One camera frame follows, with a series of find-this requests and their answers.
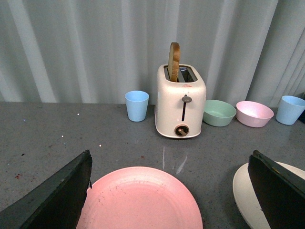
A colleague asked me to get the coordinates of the cream toaster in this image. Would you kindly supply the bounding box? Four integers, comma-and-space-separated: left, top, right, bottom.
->
154, 64, 206, 138

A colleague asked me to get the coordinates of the green bowl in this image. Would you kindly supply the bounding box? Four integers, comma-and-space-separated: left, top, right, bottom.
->
203, 100, 236, 127

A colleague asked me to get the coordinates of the grey curtain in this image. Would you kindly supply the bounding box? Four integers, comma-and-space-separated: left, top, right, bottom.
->
0, 0, 305, 107

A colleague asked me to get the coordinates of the pink bowl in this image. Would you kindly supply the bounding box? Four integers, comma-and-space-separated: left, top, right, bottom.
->
236, 101, 274, 128

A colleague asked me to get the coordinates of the light blue cup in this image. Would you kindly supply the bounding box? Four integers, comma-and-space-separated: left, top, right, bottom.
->
276, 95, 305, 125
125, 91, 149, 122

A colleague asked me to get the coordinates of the pink plate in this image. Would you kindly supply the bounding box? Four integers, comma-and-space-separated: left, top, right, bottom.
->
77, 167, 203, 229

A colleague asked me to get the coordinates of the light blue cup right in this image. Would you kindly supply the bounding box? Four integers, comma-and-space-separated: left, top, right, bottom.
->
276, 95, 305, 125

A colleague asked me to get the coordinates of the bread slice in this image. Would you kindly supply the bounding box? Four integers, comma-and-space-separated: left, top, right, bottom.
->
168, 42, 181, 83

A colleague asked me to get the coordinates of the light blue cup left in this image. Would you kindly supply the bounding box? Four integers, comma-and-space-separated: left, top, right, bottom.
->
125, 91, 149, 122

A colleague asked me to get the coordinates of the cream plate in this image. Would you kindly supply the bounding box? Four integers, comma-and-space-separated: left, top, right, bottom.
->
233, 163, 305, 229

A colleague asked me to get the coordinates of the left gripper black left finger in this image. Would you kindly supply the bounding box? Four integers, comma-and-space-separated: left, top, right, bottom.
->
0, 150, 92, 229

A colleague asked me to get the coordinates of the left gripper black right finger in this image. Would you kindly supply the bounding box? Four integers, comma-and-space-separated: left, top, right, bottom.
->
248, 150, 305, 229

